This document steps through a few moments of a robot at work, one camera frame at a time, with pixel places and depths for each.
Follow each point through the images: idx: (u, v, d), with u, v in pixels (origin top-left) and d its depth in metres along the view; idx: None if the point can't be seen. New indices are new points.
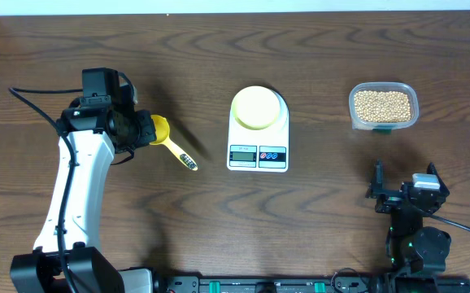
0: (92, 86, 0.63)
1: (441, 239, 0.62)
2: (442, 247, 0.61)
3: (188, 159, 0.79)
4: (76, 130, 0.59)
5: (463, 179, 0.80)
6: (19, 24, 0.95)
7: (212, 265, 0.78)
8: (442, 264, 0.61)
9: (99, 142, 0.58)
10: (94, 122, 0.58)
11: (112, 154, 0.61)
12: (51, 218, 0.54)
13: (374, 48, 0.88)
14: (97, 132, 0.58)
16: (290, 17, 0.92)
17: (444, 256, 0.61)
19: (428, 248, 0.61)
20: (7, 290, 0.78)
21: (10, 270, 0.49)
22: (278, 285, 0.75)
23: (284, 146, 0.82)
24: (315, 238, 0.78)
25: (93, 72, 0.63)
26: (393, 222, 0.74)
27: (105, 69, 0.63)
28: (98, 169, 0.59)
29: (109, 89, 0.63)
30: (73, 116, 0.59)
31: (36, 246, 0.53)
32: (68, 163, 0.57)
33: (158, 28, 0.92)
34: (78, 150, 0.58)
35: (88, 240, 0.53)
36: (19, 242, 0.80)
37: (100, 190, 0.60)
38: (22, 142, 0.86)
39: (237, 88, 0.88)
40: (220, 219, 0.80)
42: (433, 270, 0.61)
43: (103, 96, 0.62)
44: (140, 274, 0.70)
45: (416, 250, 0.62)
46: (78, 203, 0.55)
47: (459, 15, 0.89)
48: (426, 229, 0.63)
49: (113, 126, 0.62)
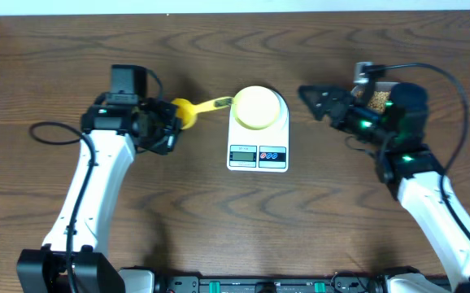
0: (119, 83, 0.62)
1: (418, 89, 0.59)
2: (421, 94, 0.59)
3: (222, 102, 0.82)
4: (97, 128, 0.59)
5: (463, 179, 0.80)
6: (20, 24, 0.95)
7: (212, 264, 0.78)
8: (425, 109, 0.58)
9: (123, 144, 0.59)
10: (118, 123, 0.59)
11: (132, 155, 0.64)
12: (63, 216, 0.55)
13: (374, 49, 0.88)
14: (120, 133, 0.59)
16: (290, 17, 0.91)
17: (425, 102, 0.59)
19: (409, 98, 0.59)
20: (7, 289, 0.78)
21: (17, 264, 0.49)
22: (277, 285, 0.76)
23: (284, 146, 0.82)
24: (315, 238, 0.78)
25: (122, 69, 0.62)
26: (357, 131, 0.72)
27: (134, 67, 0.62)
28: (116, 168, 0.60)
29: (137, 87, 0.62)
30: (98, 115, 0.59)
31: (45, 242, 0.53)
32: (88, 162, 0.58)
33: (158, 28, 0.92)
34: (98, 150, 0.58)
35: (96, 244, 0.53)
36: (18, 242, 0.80)
37: (114, 190, 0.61)
38: (22, 143, 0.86)
39: (237, 88, 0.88)
40: (220, 218, 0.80)
42: (418, 118, 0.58)
43: (130, 94, 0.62)
44: (141, 277, 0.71)
45: (398, 98, 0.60)
46: (92, 205, 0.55)
47: (459, 15, 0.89)
48: (402, 85, 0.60)
49: (137, 129, 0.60)
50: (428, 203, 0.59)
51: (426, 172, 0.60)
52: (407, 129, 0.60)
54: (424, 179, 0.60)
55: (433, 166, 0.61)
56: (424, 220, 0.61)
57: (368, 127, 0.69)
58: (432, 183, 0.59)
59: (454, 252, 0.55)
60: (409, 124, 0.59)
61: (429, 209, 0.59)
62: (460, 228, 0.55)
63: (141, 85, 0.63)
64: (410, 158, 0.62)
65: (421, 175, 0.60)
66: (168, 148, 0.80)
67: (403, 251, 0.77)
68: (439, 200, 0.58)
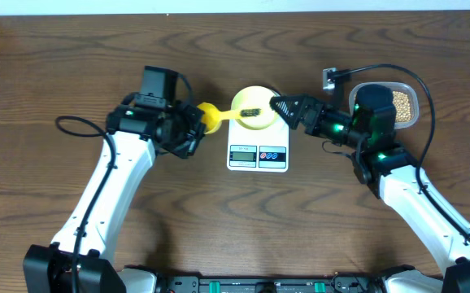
0: (150, 85, 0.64)
1: (383, 89, 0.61)
2: (387, 94, 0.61)
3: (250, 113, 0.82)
4: (123, 129, 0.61)
5: (463, 179, 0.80)
6: (20, 24, 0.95)
7: (212, 265, 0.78)
8: (392, 107, 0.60)
9: (145, 149, 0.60)
10: (143, 128, 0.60)
11: (150, 161, 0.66)
12: (76, 216, 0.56)
13: (374, 48, 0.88)
14: (143, 138, 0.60)
16: (290, 17, 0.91)
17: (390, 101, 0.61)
19: (376, 99, 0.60)
20: (6, 289, 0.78)
21: (25, 258, 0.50)
22: (278, 285, 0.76)
23: (284, 146, 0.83)
24: (315, 238, 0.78)
25: (155, 73, 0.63)
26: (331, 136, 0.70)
27: (167, 72, 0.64)
28: (133, 175, 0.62)
29: (167, 92, 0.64)
30: (124, 116, 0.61)
31: (54, 240, 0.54)
32: (108, 163, 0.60)
33: (158, 28, 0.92)
34: (120, 153, 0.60)
35: (103, 250, 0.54)
36: (18, 242, 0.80)
37: (128, 194, 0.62)
38: (22, 143, 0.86)
39: (237, 88, 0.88)
40: (220, 219, 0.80)
42: (387, 115, 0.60)
43: (158, 98, 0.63)
44: (145, 280, 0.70)
45: (361, 101, 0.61)
46: (105, 209, 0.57)
47: (459, 15, 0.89)
48: (367, 86, 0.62)
49: (159, 134, 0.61)
50: (409, 197, 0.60)
51: (402, 167, 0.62)
52: (379, 129, 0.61)
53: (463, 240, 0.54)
54: (402, 175, 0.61)
55: (407, 159, 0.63)
56: (409, 212, 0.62)
57: (341, 130, 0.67)
58: (410, 177, 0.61)
59: (439, 239, 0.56)
60: (380, 123, 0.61)
61: (411, 203, 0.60)
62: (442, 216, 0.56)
63: (171, 90, 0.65)
64: (384, 155, 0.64)
65: (398, 171, 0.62)
66: (189, 153, 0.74)
67: (403, 251, 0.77)
68: (419, 191, 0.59)
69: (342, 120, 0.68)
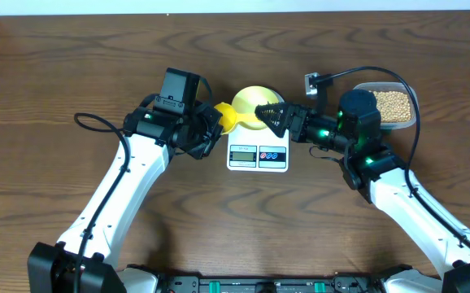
0: (171, 89, 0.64)
1: (366, 94, 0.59)
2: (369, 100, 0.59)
3: None
4: (139, 132, 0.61)
5: (463, 179, 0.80)
6: (20, 24, 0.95)
7: (212, 265, 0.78)
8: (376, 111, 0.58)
9: (158, 154, 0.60)
10: (158, 132, 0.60)
11: (163, 167, 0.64)
12: (84, 216, 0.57)
13: (374, 48, 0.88)
14: (158, 143, 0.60)
16: (290, 17, 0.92)
17: (373, 106, 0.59)
19: (359, 106, 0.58)
20: (6, 290, 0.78)
21: (30, 256, 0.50)
22: (278, 285, 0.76)
23: (284, 146, 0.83)
24: (315, 238, 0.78)
25: (176, 76, 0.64)
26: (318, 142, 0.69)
27: (189, 75, 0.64)
28: (145, 180, 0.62)
29: (185, 95, 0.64)
30: (142, 119, 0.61)
31: (60, 239, 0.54)
32: (120, 166, 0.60)
33: (158, 28, 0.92)
34: (134, 155, 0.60)
35: (108, 255, 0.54)
36: (18, 242, 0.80)
37: (139, 198, 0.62)
38: (22, 143, 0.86)
39: (237, 88, 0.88)
40: (220, 219, 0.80)
42: (370, 122, 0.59)
43: (177, 102, 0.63)
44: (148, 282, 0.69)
45: (345, 108, 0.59)
46: (112, 213, 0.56)
47: (458, 15, 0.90)
48: (348, 92, 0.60)
49: (176, 139, 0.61)
50: (401, 201, 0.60)
51: (390, 170, 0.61)
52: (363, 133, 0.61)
53: (459, 242, 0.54)
54: (390, 179, 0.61)
55: (396, 162, 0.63)
56: (402, 217, 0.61)
57: (328, 135, 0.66)
58: (399, 181, 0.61)
59: (434, 243, 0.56)
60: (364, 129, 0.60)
61: (402, 207, 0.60)
62: (436, 219, 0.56)
63: (189, 94, 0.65)
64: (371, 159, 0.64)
65: (387, 175, 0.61)
66: (203, 154, 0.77)
67: (402, 251, 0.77)
68: (410, 195, 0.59)
69: (328, 125, 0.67)
